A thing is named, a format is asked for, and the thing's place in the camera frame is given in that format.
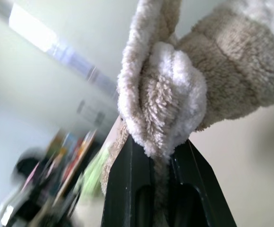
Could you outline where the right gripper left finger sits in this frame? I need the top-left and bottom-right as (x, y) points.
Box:
(101, 136), (157, 227)

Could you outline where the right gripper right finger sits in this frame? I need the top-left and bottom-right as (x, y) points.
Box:
(169, 139), (238, 227)

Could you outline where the beige towel with white trim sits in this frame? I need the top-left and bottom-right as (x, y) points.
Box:
(100, 0), (274, 197)

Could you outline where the green striped cloth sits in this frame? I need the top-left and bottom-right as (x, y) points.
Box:
(79, 150), (113, 197)

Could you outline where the black storage shelf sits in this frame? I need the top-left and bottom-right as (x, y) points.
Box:
(0, 129), (99, 227)

